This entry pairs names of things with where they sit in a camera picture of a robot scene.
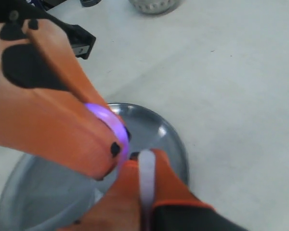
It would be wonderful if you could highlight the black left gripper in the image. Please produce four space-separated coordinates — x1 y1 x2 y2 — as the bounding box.
0 0 108 108

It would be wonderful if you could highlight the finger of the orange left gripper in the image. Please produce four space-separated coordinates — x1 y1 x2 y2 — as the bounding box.
0 23 121 180

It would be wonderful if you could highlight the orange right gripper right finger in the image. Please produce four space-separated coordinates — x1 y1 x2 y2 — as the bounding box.
151 149 246 231

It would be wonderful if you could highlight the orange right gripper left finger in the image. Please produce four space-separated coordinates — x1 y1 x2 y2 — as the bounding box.
60 160 142 231

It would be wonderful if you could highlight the pink straw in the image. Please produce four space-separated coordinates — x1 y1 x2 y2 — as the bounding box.
85 103 156 231

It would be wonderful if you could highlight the round stainless steel plate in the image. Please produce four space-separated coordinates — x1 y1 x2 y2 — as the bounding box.
0 103 189 231

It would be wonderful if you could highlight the white ceramic bowl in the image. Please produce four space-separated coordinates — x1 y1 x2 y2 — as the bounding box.
129 0 181 15

